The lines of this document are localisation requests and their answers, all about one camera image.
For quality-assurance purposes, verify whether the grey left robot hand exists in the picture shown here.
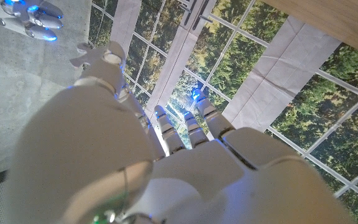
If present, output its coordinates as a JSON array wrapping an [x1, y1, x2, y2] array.
[[3, 40, 357, 224]]

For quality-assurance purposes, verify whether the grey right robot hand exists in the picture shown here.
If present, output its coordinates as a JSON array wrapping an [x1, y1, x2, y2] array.
[[0, 0, 64, 42]]

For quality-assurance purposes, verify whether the printed window backdrop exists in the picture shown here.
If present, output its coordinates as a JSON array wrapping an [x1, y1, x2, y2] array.
[[87, 0, 358, 224]]

